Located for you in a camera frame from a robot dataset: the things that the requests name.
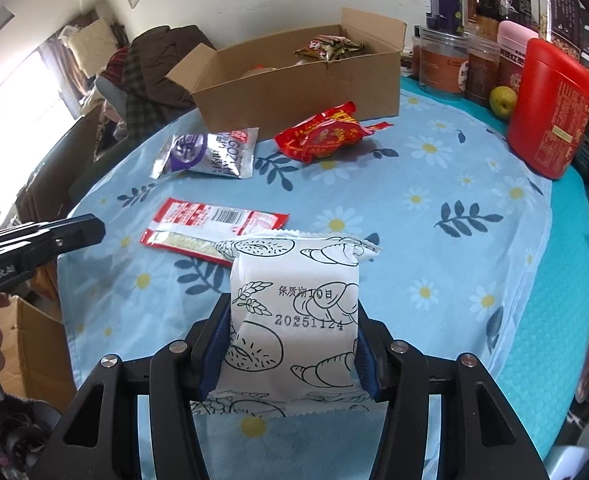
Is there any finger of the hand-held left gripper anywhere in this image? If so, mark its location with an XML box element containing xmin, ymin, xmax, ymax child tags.
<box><xmin>0</xmin><ymin>214</ymin><xmax>106</xmax><ymax>263</ymax></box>

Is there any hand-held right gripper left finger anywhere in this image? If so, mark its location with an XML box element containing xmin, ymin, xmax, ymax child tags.
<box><xmin>34</xmin><ymin>294</ymin><xmax>232</xmax><ymax>480</ymax></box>

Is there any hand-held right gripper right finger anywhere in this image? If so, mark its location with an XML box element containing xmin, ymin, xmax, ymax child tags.
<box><xmin>353</xmin><ymin>305</ymin><xmax>547</xmax><ymax>480</ymax></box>

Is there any white bread packet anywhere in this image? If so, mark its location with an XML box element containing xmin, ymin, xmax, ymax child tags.
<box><xmin>189</xmin><ymin>227</ymin><xmax>382</xmax><ymax>418</ymax></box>

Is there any red white packet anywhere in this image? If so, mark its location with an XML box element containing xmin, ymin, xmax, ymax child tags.
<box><xmin>140</xmin><ymin>197</ymin><xmax>290</xmax><ymax>267</ymax></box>

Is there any purple silver snack packet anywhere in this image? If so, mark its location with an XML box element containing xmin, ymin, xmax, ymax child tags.
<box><xmin>150</xmin><ymin>127</ymin><xmax>260</xmax><ymax>180</ymax></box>

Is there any red snack packet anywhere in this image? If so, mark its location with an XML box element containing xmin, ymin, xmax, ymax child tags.
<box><xmin>274</xmin><ymin>101</ymin><xmax>394</xmax><ymax>163</ymax></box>

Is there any brown cardboard box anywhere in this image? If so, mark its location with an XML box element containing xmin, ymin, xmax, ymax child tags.
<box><xmin>166</xmin><ymin>7</ymin><xmax>407</xmax><ymax>148</ymax></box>

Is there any green snack packet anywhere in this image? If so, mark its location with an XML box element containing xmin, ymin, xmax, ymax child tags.
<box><xmin>293</xmin><ymin>34</ymin><xmax>365</xmax><ymax>62</ymax></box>

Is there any brown wooden desk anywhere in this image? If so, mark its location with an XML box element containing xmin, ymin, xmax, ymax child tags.
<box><xmin>14</xmin><ymin>105</ymin><xmax>106</xmax><ymax>222</ymax></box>

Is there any large cardboard carton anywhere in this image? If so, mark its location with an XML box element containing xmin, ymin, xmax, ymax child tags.
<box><xmin>0</xmin><ymin>296</ymin><xmax>78</xmax><ymax>401</ymax></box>

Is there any light blue floral tablecloth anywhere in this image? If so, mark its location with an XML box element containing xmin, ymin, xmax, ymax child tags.
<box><xmin>57</xmin><ymin>90</ymin><xmax>555</xmax><ymax>480</ymax></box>

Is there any plaid garment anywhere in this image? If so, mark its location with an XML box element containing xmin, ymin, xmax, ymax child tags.
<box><xmin>123</xmin><ymin>50</ymin><xmax>151</xmax><ymax>137</ymax></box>

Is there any grey chair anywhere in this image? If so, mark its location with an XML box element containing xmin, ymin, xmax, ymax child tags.
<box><xmin>94</xmin><ymin>77</ymin><xmax>130</xmax><ymax>112</ymax></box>

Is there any brown curtain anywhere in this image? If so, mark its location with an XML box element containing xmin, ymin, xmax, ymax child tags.
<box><xmin>39</xmin><ymin>35</ymin><xmax>82</xmax><ymax>118</ymax></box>

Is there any pile of clothes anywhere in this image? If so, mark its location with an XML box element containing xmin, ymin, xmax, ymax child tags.
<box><xmin>94</xmin><ymin>45</ymin><xmax>135</xmax><ymax>86</ymax></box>

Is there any brown coat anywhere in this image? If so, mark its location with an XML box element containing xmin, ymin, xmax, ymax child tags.
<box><xmin>124</xmin><ymin>25</ymin><xmax>216</xmax><ymax>111</ymax></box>

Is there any teal table mat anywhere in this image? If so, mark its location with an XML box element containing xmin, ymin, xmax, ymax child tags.
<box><xmin>399</xmin><ymin>75</ymin><xmax>589</xmax><ymax>466</ymax></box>

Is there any yellow-green fruit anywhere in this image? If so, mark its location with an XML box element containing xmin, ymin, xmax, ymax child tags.
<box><xmin>489</xmin><ymin>86</ymin><xmax>518</xmax><ymax>120</ymax></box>

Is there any jar of red-brown contents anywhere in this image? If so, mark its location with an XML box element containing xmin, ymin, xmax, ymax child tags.
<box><xmin>417</xmin><ymin>27</ymin><xmax>470</xmax><ymax>96</ymax></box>

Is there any brown bottle black cap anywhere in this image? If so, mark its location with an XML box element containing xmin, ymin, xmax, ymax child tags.
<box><xmin>411</xmin><ymin>25</ymin><xmax>423</xmax><ymax>79</ymax></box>

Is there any red canister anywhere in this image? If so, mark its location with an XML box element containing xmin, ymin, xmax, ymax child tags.
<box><xmin>505</xmin><ymin>37</ymin><xmax>589</xmax><ymax>180</ymax></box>

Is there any jar of brown contents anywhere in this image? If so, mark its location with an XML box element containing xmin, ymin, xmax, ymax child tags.
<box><xmin>467</xmin><ymin>35</ymin><xmax>502</xmax><ymax>106</ymax></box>

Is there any pink bottle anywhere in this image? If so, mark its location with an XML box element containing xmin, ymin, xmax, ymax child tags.
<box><xmin>497</xmin><ymin>20</ymin><xmax>540</xmax><ymax>92</ymax></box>

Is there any black nut packet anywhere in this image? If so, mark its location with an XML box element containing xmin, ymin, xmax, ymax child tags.
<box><xmin>537</xmin><ymin>0</ymin><xmax>589</xmax><ymax>61</ymax></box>

